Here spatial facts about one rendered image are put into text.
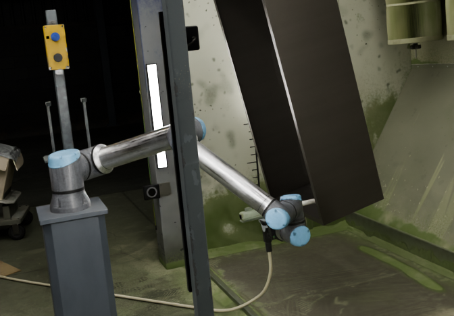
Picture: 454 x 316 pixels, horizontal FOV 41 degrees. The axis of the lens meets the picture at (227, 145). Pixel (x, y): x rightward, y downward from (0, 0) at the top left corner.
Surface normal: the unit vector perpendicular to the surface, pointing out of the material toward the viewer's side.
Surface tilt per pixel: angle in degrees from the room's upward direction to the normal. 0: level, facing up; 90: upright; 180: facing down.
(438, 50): 90
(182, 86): 90
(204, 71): 90
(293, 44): 91
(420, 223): 57
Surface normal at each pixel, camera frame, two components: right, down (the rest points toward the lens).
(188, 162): 0.34, 0.11
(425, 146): -0.83, -0.42
